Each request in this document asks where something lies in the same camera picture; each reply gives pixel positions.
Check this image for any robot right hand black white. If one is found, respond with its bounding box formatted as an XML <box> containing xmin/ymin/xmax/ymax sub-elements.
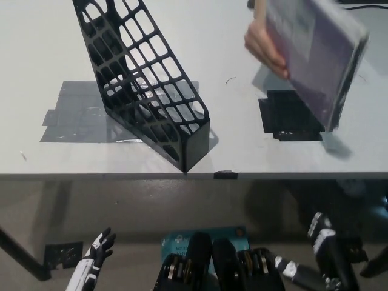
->
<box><xmin>273</xmin><ymin>212</ymin><xmax>361</xmax><ymax>291</ymax></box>

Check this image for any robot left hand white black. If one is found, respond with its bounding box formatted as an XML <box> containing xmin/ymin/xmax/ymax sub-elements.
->
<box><xmin>65</xmin><ymin>227</ymin><xmax>117</xmax><ymax>291</ymax></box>

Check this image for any person's bare hand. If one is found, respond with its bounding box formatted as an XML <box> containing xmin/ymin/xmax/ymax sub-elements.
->
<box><xmin>244</xmin><ymin>20</ymin><xmax>290</xmax><ymax>80</ymax></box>

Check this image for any purple spiral notebook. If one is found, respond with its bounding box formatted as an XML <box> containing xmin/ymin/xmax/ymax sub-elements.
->
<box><xmin>263</xmin><ymin>0</ymin><xmax>370</xmax><ymax>133</ymax></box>

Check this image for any black lattice magazine stand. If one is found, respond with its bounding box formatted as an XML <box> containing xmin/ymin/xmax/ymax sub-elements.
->
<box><xmin>72</xmin><ymin>0</ymin><xmax>211</xmax><ymax>177</ymax></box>

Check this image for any black floor tape square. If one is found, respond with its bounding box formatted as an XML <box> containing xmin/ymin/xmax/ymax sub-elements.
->
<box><xmin>44</xmin><ymin>241</ymin><xmax>84</xmax><ymax>270</ymax></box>
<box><xmin>345</xmin><ymin>238</ymin><xmax>369</xmax><ymax>263</ymax></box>

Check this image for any black table leg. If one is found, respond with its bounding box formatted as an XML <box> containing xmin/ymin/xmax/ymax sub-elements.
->
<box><xmin>0</xmin><ymin>226</ymin><xmax>51</xmax><ymax>281</ymax></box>
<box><xmin>359</xmin><ymin>252</ymin><xmax>388</xmax><ymax>278</ymax></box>

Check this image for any black tape patch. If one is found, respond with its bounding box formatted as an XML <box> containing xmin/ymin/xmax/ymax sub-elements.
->
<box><xmin>258</xmin><ymin>89</ymin><xmax>326</xmax><ymax>142</ymax></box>

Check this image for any grey tape patch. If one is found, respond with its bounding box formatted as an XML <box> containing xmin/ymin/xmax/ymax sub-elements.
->
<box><xmin>38</xmin><ymin>79</ymin><xmax>201</xmax><ymax>144</ymax></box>

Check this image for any thin black cable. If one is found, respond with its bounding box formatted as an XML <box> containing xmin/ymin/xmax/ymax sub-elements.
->
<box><xmin>336</xmin><ymin>0</ymin><xmax>388</xmax><ymax>9</ymax></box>

